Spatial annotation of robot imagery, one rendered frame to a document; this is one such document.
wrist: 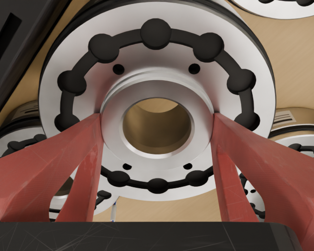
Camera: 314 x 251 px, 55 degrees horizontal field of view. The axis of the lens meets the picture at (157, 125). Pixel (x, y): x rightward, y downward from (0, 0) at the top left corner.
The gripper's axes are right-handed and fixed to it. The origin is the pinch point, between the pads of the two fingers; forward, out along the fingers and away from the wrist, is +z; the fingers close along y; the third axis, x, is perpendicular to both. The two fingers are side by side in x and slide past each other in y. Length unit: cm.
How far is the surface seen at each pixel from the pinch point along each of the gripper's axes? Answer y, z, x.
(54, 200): 7.9, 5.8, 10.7
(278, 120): -8.8, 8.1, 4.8
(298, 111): -10.5, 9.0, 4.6
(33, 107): 8.7, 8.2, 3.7
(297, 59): -9.5, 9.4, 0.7
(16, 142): 9.7, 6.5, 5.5
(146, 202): 1.0, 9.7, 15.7
